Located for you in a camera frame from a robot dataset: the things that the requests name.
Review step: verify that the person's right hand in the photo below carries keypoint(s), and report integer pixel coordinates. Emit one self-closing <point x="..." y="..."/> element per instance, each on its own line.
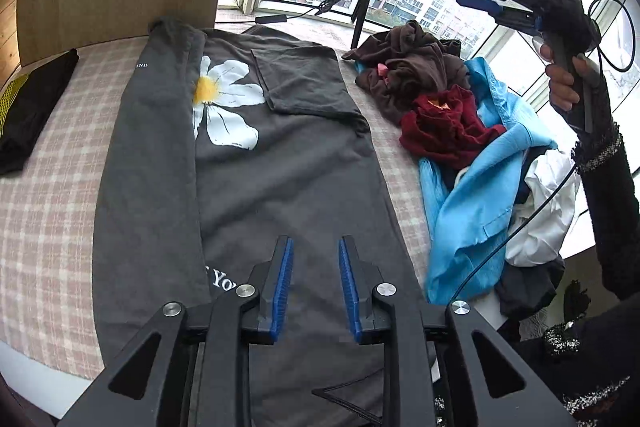
<point x="562" y="87"/>

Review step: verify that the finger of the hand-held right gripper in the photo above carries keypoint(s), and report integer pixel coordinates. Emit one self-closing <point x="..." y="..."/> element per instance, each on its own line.
<point x="475" y="1"/>

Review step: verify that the black tripod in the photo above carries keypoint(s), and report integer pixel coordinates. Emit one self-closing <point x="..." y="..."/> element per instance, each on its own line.
<point x="360" y="22"/>

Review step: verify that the pink garment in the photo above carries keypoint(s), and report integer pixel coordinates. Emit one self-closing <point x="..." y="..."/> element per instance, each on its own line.
<point x="382" y="69"/>

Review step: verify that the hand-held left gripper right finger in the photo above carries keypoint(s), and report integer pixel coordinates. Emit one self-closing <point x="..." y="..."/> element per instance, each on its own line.
<point x="350" y="292"/>

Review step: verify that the white garment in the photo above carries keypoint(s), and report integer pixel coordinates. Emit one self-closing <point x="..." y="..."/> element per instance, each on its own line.
<point x="545" y="217"/>

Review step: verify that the black folded garment yellow print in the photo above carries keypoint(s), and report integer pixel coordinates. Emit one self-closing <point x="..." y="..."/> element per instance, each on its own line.
<point x="40" y="107"/>

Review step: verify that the person's right forearm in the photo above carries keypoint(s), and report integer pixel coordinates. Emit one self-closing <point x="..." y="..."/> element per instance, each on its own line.
<point x="612" y="217"/>

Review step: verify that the brown garment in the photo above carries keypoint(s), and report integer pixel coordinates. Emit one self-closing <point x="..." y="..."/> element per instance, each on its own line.
<point x="415" y="57"/>

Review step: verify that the person's black knit clothing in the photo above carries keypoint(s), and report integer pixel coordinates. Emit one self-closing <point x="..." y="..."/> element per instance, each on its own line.
<point x="600" y="357"/>

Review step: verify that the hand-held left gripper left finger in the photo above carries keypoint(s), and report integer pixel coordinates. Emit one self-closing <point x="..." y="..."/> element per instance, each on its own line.
<point x="281" y="292"/>

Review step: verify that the grey daisy print T-shirt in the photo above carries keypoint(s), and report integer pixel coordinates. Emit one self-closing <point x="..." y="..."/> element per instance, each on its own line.
<point x="300" y="167"/>

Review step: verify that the blue garment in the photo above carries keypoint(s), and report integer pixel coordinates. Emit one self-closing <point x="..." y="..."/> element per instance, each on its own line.
<point x="475" y="217"/>

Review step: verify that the dark grey garment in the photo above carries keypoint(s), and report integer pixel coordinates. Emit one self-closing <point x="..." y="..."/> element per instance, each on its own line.
<point x="525" y="292"/>

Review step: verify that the dark red garment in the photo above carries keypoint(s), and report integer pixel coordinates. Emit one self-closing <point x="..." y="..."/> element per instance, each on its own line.
<point x="450" y="127"/>

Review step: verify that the pink plaid blanket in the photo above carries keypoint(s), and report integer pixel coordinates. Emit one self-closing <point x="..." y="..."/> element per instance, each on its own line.
<point x="55" y="217"/>

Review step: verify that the pine plank board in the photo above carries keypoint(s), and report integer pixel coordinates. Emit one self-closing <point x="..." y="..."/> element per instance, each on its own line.
<point x="7" y="22"/>

